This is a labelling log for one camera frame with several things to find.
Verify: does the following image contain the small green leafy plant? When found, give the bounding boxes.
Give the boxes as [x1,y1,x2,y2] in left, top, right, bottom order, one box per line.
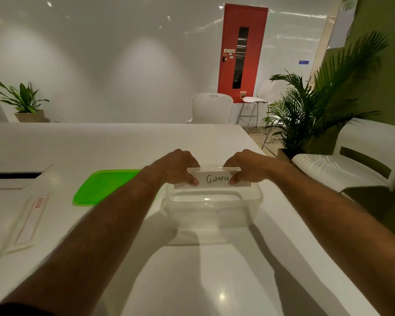
[0,74,50,114]

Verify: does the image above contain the red door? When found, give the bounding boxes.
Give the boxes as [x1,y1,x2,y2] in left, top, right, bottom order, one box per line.
[217,4,269,104]

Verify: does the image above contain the large clear plastic container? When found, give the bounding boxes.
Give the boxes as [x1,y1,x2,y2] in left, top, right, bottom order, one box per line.
[160,167,264,231]

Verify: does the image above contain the person's right forearm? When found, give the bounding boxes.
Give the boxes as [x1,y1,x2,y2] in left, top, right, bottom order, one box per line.
[269,161,395,316]

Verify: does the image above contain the person's left hand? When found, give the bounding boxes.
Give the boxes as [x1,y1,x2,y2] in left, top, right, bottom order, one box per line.
[144,148,201,187]

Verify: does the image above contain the person's right hand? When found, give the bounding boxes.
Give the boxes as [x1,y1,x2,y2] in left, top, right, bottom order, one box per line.
[223,149,277,187]

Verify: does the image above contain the white chair with metal legs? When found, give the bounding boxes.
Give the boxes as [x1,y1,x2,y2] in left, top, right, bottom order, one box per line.
[291,117,395,194]

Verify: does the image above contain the green plastic lid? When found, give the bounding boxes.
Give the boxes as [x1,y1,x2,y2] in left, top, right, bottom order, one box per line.
[72,169,142,207]

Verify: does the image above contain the green palm plant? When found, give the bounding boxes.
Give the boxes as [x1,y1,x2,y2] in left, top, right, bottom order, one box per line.
[262,31,390,160]

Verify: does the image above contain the white bar stool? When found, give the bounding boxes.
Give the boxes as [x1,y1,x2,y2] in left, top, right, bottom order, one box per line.
[237,96,269,128]

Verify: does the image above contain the white perforated chair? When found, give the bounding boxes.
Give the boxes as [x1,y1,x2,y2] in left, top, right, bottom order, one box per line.
[187,92,234,125]

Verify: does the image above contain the white paper poster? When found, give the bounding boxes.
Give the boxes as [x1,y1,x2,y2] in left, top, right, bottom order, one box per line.
[327,0,359,49]

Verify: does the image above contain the person's left forearm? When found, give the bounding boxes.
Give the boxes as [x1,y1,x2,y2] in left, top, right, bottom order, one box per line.
[0,167,167,316]

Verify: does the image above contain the small beige planter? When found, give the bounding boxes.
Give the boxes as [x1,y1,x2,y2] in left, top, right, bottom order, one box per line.
[14,109,48,123]

